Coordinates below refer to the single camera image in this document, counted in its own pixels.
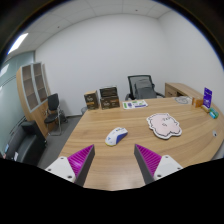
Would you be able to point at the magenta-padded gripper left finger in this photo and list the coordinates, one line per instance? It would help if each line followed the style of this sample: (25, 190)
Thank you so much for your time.
(61, 166)

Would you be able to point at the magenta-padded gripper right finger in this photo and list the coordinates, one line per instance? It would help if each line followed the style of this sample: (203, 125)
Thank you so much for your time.
(165, 165)

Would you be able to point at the white and blue computer mouse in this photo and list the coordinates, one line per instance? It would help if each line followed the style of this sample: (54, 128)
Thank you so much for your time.
(116, 136)

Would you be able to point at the pink pig-shaped mouse pad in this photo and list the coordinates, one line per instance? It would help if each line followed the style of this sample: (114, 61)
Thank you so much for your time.
(164, 125)

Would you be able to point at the black leather sofa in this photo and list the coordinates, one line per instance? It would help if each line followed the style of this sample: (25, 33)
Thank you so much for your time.
(25, 143)

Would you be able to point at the black visitor chair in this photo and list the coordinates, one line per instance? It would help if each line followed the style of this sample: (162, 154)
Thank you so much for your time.
(53, 106)

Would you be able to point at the round grey patterned disc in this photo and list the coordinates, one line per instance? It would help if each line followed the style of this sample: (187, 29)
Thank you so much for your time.
(183, 100)

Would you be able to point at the white sheet with coloured prints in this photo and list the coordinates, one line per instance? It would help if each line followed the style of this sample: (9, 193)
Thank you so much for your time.
(135, 104)

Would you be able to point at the small teal box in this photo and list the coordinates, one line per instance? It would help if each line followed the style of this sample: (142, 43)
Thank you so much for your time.
(213, 113)

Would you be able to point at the small orange box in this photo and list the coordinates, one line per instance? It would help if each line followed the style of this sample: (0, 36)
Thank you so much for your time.
(197, 102)

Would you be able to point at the small brown cardboard box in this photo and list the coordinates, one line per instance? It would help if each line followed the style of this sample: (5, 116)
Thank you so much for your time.
(91, 100)

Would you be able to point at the wooden side cabinet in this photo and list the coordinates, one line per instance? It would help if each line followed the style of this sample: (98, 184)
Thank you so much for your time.
(178, 89)

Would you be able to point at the grey backpack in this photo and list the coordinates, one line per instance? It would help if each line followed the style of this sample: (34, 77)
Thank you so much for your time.
(145, 89)

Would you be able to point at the wooden shelf unit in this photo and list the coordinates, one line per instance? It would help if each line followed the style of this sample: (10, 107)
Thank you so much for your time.
(31, 93)

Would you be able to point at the purple standing card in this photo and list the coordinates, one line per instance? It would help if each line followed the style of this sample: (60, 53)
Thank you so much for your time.
(207, 97)

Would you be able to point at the black mesh office chair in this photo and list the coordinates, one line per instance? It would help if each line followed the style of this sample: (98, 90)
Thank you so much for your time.
(131, 83)

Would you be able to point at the black cardboard box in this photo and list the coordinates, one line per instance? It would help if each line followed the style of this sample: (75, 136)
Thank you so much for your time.
(108, 91)

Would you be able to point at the rectangular ceiling light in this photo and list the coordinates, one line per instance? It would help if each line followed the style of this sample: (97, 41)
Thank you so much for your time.
(17, 43)

